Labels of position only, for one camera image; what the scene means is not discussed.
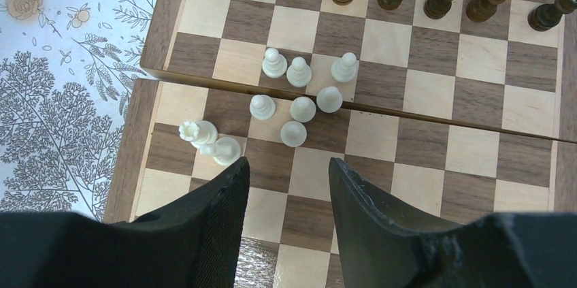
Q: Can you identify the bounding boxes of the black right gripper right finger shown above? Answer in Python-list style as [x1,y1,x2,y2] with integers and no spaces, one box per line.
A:
[329,158,576,287]

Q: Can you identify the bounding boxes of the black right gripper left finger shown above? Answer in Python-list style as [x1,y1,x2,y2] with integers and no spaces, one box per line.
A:
[1,157,250,287]

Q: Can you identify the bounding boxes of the white chess pawn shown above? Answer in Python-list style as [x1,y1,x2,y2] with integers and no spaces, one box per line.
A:
[199,136,242,166]

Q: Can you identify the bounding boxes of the wooden chess board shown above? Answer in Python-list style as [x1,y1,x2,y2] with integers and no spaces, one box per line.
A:
[104,0,576,287]

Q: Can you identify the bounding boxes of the white pawn cluster piece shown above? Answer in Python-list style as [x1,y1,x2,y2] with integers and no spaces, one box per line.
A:
[280,121,307,147]
[290,97,316,123]
[286,57,312,88]
[316,86,343,113]
[249,95,276,121]
[261,48,288,78]
[331,52,358,83]

